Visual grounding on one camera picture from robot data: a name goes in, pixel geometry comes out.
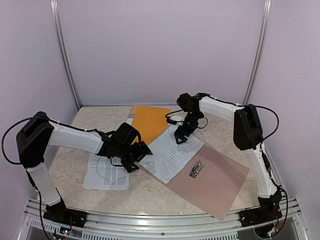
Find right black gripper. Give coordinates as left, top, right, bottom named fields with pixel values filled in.
left=174, top=111, right=202, bottom=145

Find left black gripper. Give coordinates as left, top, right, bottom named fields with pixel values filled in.
left=116, top=141, right=152, bottom=173

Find white printed paper sheets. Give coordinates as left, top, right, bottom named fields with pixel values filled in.
left=139, top=125, right=204, bottom=184

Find orange file folder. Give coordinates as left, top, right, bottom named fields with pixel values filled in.
left=126, top=105, right=171, bottom=145

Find remaining white paper stack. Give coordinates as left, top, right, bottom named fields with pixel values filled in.
left=83, top=153, right=130, bottom=191

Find translucent grey plastic sheet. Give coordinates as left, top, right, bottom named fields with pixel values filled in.
left=140, top=145, right=250, bottom=221

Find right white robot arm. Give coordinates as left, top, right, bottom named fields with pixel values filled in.
left=165, top=92, right=282, bottom=222

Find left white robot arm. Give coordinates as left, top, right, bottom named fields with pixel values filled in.
left=16, top=111, right=152, bottom=223

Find metal clip in grey folder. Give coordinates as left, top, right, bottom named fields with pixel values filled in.
left=189, top=160, right=206, bottom=178

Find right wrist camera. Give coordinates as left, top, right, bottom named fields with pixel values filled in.
left=165, top=114, right=184, bottom=125

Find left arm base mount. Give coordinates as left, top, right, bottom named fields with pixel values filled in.
left=43, top=207, right=88, bottom=228

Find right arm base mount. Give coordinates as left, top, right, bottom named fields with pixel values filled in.
left=239, top=207, right=283, bottom=227

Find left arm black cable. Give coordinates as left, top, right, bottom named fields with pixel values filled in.
left=0, top=117, right=143, bottom=173

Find front aluminium rail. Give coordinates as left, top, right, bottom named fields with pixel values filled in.
left=22, top=197, right=308, bottom=240

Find right aluminium frame post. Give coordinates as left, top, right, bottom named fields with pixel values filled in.
left=243, top=0, right=272, bottom=105

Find aluminium frame post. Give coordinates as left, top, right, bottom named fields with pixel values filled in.
left=50, top=0, right=82, bottom=110
left=243, top=0, right=272, bottom=105

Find left aluminium frame post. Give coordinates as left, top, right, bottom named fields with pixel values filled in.
left=50, top=0, right=82, bottom=110

